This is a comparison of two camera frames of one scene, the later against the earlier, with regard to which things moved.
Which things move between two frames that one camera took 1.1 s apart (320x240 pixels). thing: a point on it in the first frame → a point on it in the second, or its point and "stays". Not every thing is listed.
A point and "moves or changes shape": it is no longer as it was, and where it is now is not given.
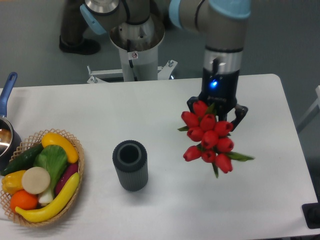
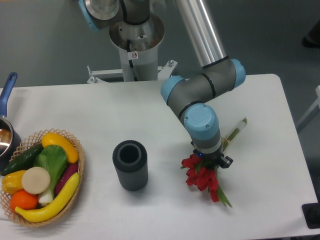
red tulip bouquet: (209, 134) moves or changes shape
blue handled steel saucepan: (10, 137) stays
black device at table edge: (311, 213) stays
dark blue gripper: (221, 89) → (215, 157)
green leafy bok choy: (54, 158) stays
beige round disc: (36, 180) stays
